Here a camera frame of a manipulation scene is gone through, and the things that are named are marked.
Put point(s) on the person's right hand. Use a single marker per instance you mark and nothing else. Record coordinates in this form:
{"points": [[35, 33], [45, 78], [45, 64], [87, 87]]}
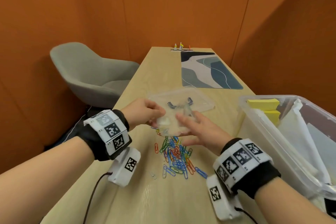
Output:
{"points": [[210, 134]]}

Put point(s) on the black wristband with marker tags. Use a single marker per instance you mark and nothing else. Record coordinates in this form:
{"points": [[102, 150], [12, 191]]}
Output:
{"points": [[89, 134], [262, 179]]}

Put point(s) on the white wrist camera unit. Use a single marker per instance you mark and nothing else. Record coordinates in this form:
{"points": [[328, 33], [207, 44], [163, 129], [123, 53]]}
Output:
{"points": [[223, 205], [123, 171]]}

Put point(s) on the white folded paper divider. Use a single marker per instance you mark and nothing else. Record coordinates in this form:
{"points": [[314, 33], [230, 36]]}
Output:
{"points": [[296, 126]]}

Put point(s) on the grey armchair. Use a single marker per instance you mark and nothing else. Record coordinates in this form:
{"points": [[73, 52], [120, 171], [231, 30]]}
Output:
{"points": [[86, 71]]}

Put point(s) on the pile of coloured paper clips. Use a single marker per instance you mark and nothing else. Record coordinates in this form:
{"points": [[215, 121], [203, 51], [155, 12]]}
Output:
{"points": [[176, 158]]}

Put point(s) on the patterned desk mat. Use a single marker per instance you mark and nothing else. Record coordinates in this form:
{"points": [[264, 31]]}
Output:
{"points": [[210, 71]]}

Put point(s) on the white card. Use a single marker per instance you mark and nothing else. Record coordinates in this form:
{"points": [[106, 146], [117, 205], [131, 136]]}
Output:
{"points": [[323, 147]]}

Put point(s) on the person's left forearm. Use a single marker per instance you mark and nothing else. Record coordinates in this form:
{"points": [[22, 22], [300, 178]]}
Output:
{"points": [[39, 184]]}

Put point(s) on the small clear plastic case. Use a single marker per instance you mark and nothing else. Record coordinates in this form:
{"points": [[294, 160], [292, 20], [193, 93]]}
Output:
{"points": [[170, 125]]}

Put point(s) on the person's left hand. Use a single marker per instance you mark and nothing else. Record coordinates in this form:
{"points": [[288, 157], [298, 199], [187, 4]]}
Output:
{"points": [[143, 112]]}

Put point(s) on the person's right forearm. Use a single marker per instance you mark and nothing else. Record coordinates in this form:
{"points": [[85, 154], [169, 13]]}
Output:
{"points": [[291, 205]]}

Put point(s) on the clear plastic storage bin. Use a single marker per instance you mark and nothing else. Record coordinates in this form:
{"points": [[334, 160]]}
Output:
{"points": [[252, 137]]}

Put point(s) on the clear plastic lid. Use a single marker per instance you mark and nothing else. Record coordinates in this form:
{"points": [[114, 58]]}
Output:
{"points": [[202, 100]]}

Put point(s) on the yellow sticky note pad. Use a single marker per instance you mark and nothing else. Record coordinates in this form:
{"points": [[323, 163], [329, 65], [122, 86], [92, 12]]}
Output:
{"points": [[262, 104], [273, 117]]}

